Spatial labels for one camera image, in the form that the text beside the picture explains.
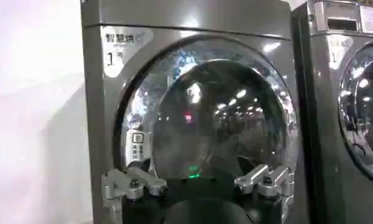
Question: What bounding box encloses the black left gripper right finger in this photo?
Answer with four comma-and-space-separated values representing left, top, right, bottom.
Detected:
234, 163, 296, 224

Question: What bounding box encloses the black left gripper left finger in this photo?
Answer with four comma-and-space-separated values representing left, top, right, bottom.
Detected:
101, 159, 168, 224

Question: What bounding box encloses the grey dryer with open drawer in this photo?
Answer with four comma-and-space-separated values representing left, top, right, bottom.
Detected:
291, 0, 373, 224

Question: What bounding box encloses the round glass dryer door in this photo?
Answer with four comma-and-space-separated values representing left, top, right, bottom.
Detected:
113, 33, 299, 183

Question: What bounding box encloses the round chrome-rimmed dryer door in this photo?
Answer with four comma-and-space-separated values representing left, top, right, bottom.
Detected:
338, 41, 373, 183

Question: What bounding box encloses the grey dryer with number label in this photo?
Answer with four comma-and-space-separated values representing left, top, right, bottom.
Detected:
80, 0, 309, 224

